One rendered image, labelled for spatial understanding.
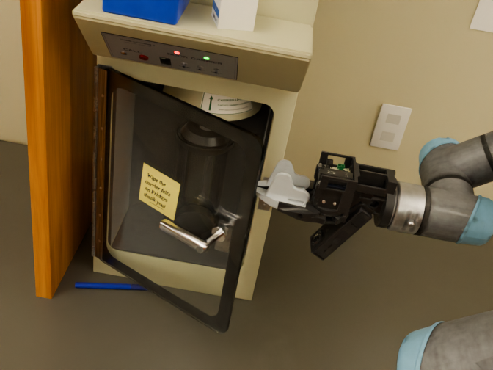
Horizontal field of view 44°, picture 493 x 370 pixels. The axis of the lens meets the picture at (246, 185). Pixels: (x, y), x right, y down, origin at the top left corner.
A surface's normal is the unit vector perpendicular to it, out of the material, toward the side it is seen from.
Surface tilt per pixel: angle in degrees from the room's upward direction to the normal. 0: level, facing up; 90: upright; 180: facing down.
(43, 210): 90
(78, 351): 0
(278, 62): 135
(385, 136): 90
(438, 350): 43
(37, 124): 90
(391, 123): 90
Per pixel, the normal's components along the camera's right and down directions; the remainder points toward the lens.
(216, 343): 0.15, -0.81
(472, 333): -0.53, -0.73
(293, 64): -0.18, 0.97
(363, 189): -0.10, 0.55
